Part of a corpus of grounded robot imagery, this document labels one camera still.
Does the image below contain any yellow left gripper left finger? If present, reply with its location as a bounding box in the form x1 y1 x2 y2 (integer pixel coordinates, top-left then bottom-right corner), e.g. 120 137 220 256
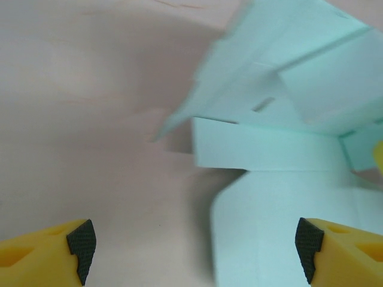
0 219 97 287

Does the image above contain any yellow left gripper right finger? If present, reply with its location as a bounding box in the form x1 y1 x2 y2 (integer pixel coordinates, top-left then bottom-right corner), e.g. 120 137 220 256
295 217 383 287

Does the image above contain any teal paper box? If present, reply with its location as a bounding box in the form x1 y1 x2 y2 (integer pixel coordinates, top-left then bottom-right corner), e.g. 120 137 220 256
146 0 383 287

